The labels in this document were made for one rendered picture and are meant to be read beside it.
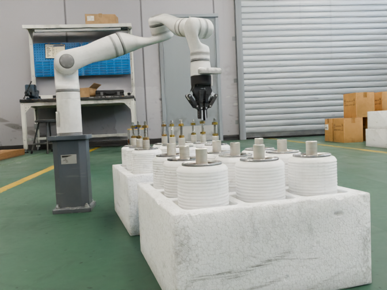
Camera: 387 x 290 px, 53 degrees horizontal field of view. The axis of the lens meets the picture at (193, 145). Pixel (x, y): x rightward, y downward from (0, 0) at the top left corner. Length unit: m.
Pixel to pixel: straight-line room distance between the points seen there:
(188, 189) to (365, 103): 4.57
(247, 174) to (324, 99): 6.42
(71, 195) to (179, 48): 5.27
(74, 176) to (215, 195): 0.96
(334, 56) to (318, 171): 6.52
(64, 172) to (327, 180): 1.07
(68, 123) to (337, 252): 1.13
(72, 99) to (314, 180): 1.07
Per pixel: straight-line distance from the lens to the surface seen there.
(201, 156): 0.72
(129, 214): 1.19
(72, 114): 1.60
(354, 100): 5.15
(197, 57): 1.41
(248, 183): 0.74
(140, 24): 6.74
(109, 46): 1.63
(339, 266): 0.82
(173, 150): 0.95
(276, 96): 6.84
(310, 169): 0.79
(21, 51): 6.94
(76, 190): 1.59
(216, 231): 0.68
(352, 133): 5.10
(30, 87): 5.96
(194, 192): 0.69
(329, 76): 7.22
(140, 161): 1.21
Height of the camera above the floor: 0.33
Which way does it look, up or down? 3 degrees down
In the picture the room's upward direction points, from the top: 3 degrees counter-clockwise
